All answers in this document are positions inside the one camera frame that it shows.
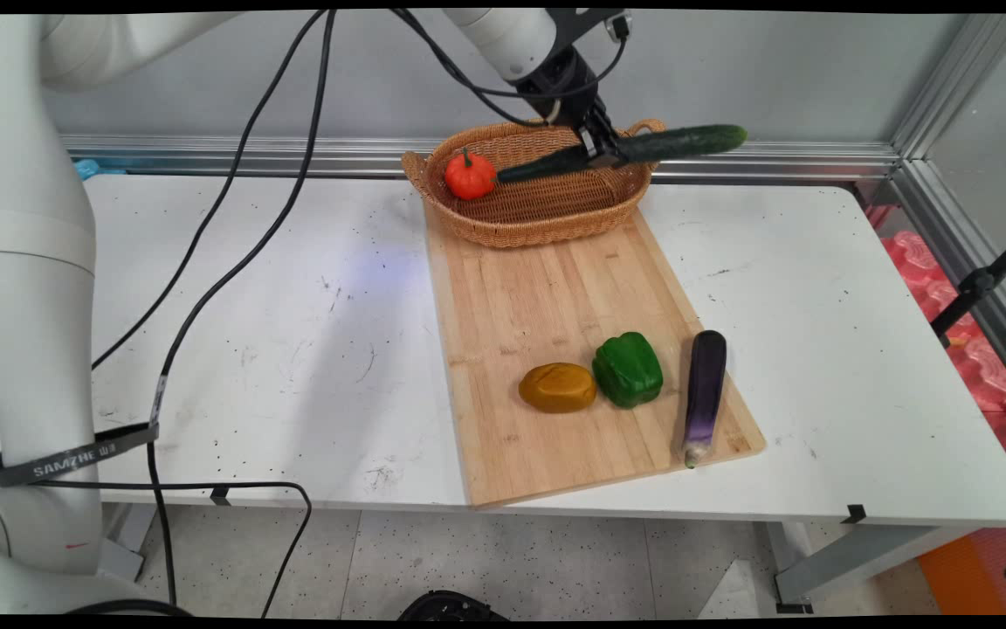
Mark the slanted aluminium frame rail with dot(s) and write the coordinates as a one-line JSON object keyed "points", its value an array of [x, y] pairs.
{"points": [[966, 236]]}

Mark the grey metal table leg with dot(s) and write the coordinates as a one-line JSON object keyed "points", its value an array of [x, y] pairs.
{"points": [[861, 555]]}

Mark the green toy bell pepper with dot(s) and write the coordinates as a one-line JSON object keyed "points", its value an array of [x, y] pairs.
{"points": [[628, 371]]}

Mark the dark green toy cucumber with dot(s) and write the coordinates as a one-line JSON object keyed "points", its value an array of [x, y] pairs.
{"points": [[686, 141]]}

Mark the black tape tab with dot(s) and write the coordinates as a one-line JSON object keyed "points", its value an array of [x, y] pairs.
{"points": [[221, 494], [854, 514]]}

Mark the horizontal aluminium frame rail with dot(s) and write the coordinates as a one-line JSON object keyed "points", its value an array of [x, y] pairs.
{"points": [[774, 159]]}

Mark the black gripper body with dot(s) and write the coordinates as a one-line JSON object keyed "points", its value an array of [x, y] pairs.
{"points": [[560, 87]]}

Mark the upright aluminium frame post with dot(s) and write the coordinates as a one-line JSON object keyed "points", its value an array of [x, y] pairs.
{"points": [[957, 87]]}

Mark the woven wicker basket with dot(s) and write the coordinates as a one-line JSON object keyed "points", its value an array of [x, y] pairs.
{"points": [[555, 210]]}

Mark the black tripod leg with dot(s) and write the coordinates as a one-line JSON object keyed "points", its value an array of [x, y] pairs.
{"points": [[979, 284]]}

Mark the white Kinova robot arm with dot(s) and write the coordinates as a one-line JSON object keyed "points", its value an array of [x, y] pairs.
{"points": [[31, 218]]}

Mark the purple toy eggplant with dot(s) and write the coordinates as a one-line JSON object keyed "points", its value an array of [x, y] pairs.
{"points": [[706, 384]]}

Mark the white table leg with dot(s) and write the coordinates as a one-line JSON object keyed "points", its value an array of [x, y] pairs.
{"points": [[123, 546]]}

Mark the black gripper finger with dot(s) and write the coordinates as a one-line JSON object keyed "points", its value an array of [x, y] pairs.
{"points": [[592, 147], [612, 131]]}

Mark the round black floor object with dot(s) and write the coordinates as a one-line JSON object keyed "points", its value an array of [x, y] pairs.
{"points": [[451, 605]]}

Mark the wooden cutting board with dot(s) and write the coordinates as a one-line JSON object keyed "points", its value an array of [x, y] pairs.
{"points": [[555, 297]]}

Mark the blue foam mat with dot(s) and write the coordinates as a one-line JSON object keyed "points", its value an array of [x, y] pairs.
{"points": [[97, 169]]}

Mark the small orange toy pumpkin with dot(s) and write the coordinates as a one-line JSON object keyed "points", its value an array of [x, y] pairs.
{"points": [[470, 177]]}

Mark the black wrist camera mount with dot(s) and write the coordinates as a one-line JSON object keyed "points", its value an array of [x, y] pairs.
{"points": [[590, 22]]}

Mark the orange floor panel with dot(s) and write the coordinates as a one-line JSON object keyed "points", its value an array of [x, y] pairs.
{"points": [[953, 577]]}

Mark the pink foam mat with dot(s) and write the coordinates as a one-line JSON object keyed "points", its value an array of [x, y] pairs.
{"points": [[931, 271]]}

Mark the brown toy potato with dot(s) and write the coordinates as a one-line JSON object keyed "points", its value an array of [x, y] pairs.
{"points": [[558, 388]]}

